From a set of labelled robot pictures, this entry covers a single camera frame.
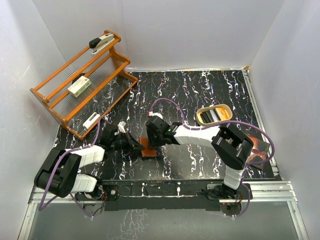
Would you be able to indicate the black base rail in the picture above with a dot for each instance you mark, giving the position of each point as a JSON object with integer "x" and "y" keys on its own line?
{"x": 202, "y": 194}

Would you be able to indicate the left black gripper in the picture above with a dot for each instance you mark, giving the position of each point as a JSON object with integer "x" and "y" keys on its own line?
{"x": 131, "y": 142}

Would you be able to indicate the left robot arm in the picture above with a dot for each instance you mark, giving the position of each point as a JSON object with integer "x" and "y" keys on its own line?
{"x": 59, "y": 173}

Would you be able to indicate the brown leather card holder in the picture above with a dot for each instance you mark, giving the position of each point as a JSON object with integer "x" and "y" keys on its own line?
{"x": 147, "y": 152}

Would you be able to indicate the black and beige stapler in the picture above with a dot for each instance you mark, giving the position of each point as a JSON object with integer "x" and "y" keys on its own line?
{"x": 99, "y": 43}

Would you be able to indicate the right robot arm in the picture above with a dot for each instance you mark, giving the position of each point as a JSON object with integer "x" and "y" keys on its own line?
{"x": 231, "y": 144}

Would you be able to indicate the dark red picture book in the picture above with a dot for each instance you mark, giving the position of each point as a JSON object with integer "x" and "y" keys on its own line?
{"x": 259, "y": 153}

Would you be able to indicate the orange wooden shelf rack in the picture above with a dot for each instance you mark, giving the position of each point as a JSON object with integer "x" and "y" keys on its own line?
{"x": 109, "y": 83}

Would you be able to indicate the silver card in tray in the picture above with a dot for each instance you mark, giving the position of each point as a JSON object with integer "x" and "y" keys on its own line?
{"x": 214, "y": 115}

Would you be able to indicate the small white box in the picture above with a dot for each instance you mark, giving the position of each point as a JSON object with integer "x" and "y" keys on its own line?
{"x": 91, "y": 120}

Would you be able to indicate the white staples box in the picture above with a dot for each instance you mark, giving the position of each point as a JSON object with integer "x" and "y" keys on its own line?
{"x": 79, "y": 86}

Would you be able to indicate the beige oval tray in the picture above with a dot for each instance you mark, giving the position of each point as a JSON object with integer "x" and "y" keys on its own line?
{"x": 199, "y": 111}

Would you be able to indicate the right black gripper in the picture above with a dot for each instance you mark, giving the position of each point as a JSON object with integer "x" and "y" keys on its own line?
{"x": 153, "y": 142}

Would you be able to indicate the orange card in tray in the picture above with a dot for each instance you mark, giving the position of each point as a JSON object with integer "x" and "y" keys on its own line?
{"x": 222, "y": 113}

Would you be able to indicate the black card in tray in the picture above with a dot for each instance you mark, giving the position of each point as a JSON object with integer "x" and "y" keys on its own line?
{"x": 206, "y": 117}

